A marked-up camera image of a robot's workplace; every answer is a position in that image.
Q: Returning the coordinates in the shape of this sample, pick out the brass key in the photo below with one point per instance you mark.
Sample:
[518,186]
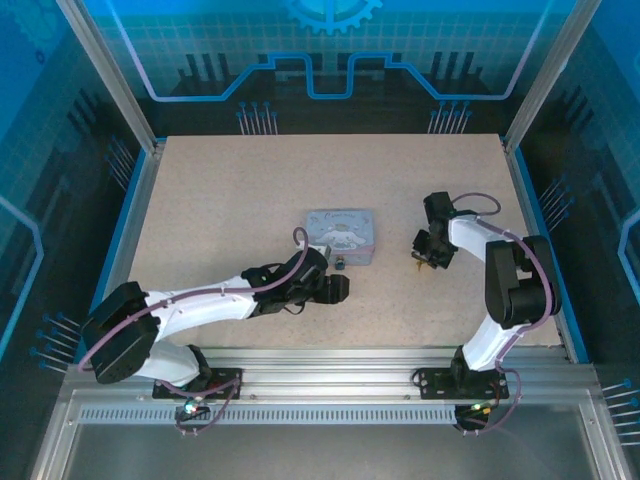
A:
[419,266]

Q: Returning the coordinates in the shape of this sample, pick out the small padlock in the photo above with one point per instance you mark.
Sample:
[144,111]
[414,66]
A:
[341,264]

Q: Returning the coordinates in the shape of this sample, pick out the blue cartoon bunny tin box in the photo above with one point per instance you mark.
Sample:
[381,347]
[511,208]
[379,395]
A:
[345,232]

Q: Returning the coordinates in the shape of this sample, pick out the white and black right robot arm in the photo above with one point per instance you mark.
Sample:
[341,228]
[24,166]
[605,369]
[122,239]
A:
[520,280]

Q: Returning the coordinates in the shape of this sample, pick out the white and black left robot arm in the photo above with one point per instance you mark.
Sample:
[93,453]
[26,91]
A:
[200,305]

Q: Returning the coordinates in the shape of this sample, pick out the blue right side trim strip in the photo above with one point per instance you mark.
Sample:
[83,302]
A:
[534,200]

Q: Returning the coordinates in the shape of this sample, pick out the blue trim strip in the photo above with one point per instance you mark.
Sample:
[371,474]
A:
[534,200]
[123,220]

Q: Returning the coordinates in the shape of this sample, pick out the small lit circuit board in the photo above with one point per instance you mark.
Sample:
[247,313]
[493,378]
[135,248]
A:
[192,407]
[477,409]

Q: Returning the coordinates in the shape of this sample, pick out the brushed metal front panel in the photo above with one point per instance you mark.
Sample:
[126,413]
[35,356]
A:
[325,452]

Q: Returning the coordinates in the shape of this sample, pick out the blue left side trim strip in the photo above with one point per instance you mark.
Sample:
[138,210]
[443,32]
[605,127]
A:
[123,220]

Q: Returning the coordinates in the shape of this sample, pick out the aluminium front rail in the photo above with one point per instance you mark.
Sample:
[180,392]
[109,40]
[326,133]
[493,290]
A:
[325,370]

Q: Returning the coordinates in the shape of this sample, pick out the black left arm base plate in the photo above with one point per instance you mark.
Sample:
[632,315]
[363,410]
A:
[231,376]

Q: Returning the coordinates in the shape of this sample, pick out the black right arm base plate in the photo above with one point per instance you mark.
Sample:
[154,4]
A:
[434,383]

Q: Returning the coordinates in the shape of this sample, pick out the aluminium left side rail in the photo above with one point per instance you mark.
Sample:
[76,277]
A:
[136,220]

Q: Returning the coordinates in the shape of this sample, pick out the aluminium right corner post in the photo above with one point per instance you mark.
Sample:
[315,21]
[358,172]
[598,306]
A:
[550,75]

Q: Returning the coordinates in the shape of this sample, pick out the aluminium corner post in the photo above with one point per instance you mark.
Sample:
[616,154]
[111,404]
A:
[550,75]
[110,75]

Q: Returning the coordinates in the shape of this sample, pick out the aluminium left corner post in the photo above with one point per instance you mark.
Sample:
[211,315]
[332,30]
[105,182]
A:
[110,75]

